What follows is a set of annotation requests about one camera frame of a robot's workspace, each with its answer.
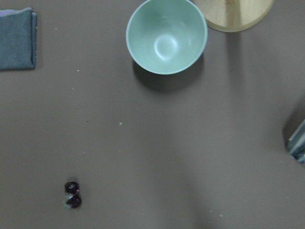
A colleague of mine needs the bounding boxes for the wooden cup stand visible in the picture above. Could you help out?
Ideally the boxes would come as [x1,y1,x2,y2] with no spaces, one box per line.
[193,0,274,32]

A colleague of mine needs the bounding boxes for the metal ice scoop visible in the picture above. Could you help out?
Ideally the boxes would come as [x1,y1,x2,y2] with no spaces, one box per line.
[286,120,305,164]

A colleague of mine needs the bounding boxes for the mint green bowl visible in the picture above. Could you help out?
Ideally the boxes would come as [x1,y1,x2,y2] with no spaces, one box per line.
[126,0,208,75]

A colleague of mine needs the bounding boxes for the grey folded cloth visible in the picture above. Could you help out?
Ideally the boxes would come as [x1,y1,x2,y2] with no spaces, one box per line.
[0,7,37,70]

